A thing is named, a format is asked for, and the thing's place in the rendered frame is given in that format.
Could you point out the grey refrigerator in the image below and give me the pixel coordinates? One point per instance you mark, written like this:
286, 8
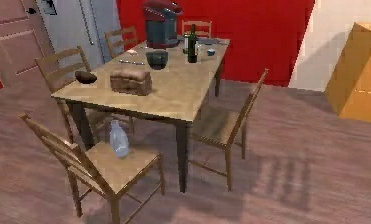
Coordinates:
83, 26

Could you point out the light wooden dining table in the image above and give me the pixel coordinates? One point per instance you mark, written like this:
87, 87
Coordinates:
179, 90

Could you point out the light wooden slatted chair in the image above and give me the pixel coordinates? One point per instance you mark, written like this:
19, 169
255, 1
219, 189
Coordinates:
119, 170
64, 71
121, 40
201, 28
223, 123

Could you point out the dark green bowl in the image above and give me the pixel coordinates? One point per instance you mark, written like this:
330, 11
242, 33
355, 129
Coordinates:
157, 59

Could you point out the brown bread loaf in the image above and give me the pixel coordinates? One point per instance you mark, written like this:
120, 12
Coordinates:
131, 81

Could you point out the small blue cup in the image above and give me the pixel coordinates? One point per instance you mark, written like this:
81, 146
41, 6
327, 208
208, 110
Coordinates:
211, 52

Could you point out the dark green wine bottle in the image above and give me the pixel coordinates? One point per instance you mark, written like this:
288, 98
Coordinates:
192, 46

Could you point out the small green salt shaker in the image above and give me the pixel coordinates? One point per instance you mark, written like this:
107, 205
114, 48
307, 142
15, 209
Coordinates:
185, 45

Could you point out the clear blue glass vase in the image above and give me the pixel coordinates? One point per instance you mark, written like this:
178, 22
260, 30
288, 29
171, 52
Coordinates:
119, 140

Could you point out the grey butter knife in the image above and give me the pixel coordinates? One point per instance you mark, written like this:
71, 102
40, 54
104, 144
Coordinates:
131, 62

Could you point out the grey plate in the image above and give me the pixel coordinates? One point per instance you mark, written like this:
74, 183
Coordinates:
209, 41

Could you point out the small white egg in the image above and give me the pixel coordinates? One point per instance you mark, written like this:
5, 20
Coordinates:
132, 52

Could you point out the red and grey coffee machine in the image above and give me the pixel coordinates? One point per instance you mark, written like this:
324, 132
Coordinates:
160, 26

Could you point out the dark brown potato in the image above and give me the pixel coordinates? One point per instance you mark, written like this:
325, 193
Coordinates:
85, 77

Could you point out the orange wooden cabinet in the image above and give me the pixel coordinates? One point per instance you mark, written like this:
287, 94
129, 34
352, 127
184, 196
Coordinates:
356, 73

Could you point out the pink panelled room door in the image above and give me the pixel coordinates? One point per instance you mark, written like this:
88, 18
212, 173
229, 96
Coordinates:
16, 40

